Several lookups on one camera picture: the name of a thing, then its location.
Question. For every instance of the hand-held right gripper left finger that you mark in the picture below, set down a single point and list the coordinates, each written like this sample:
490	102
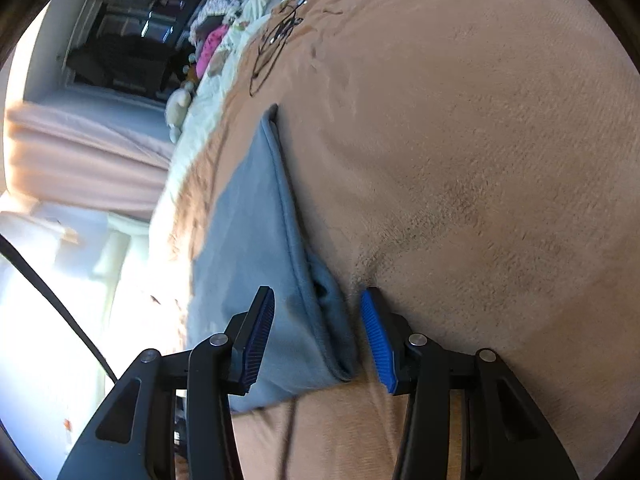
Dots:
255	340

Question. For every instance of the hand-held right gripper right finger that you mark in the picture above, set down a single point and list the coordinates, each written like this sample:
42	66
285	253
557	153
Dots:
377	345

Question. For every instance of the blue-grey t-shirt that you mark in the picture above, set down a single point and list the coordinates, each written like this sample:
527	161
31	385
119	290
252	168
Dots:
250	240

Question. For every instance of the brown blanket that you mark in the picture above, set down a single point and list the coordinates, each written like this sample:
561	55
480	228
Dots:
475	135

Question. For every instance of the cream plush toy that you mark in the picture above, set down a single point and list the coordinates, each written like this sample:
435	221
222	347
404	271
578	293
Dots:
177	110

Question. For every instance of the cream bed sheet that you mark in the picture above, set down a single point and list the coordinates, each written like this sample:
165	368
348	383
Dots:
220	95

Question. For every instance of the pink cloth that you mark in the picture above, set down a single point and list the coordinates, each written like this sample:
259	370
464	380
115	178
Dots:
90	155

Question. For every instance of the pink plush toy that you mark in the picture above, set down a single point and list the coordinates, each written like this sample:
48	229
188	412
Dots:
212	50

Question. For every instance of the cream padded bed frame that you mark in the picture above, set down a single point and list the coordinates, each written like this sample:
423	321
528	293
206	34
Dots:
100	270

